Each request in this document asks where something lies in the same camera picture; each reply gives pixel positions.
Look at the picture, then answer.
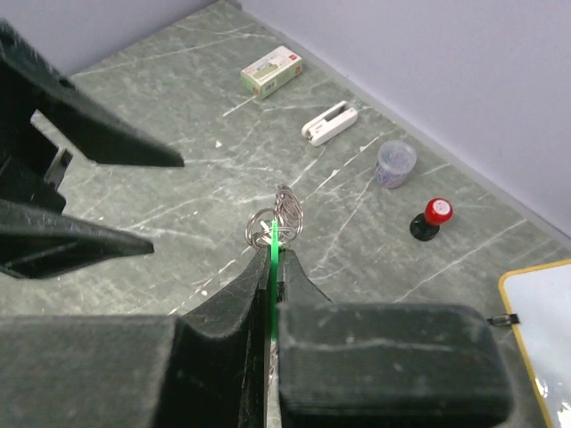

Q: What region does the green tagged key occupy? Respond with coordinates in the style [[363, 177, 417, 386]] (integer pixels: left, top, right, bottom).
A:
[[269, 217, 279, 342]]

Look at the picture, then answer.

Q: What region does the clear cup of paperclips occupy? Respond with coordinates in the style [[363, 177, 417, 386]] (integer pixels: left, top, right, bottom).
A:
[[375, 140, 418, 189]]

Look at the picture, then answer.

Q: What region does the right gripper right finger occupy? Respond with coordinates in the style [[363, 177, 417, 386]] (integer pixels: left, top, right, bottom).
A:
[[278, 250, 513, 427]]

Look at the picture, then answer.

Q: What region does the small whiteboard yellow frame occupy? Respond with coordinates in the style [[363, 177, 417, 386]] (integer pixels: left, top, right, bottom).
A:
[[498, 259, 570, 427]]

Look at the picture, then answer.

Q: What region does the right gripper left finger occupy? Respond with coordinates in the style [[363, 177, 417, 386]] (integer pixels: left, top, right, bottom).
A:
[[1, 250, 270, 427]]

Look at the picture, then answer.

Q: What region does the green white staples box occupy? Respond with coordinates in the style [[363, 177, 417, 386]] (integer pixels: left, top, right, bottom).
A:
[[240, 45, 304, 99]]

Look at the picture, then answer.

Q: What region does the red black stamp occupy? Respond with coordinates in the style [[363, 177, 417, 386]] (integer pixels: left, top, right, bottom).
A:
[[410, 198, 453, 242]]

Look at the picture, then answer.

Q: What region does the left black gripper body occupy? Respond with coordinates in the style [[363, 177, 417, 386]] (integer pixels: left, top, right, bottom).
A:
[[1, 79, 72, 214]]

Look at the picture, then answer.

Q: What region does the white stapler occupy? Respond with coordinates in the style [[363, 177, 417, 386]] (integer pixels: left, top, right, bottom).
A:
[[302, 101, 359, 147]]

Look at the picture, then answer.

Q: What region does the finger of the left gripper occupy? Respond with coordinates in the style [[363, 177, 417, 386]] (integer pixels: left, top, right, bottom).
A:
[[1, 19, 184, 168], [1, 200, 153, 279]]

